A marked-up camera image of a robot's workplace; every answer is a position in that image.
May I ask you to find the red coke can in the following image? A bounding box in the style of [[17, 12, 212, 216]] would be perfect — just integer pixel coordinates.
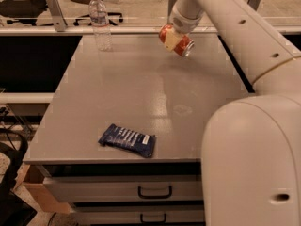
[[159, 24, 195, 57]]

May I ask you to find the grey lower drawer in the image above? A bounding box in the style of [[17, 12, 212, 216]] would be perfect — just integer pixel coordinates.
[[71, 204, 205, 226]]

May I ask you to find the grey drawer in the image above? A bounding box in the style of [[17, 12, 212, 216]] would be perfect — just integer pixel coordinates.
[[71, 204, 205, 226], [43, 175, 203, 203]]

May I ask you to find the left metal bracket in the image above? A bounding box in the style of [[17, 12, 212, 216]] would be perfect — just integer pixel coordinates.
[[46, 0, 67, 32]]

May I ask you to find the cardboard box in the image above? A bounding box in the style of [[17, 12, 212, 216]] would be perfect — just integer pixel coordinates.
[[13, 165, 71, 214]]

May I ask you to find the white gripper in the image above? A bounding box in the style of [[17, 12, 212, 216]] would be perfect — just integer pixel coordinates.
[[164, 5, 203, 52]]

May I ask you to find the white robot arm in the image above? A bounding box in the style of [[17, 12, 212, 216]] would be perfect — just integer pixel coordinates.
[[169, 0, 301, 226]]

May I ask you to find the dark chair at left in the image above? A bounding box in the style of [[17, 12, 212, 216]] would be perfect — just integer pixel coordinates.
[[0, 0, 47, 26]]

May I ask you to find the blue snack bag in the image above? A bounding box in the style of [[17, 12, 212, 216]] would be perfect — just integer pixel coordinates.
[[98, 123, 156, 158]]

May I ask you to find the clear plastic water bottle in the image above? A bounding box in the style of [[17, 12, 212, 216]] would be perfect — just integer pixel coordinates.
[[88, 0, 112, 51]]

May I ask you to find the grey upper drawer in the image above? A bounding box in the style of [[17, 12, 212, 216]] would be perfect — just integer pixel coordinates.
[[43, 175, 203, 203]]

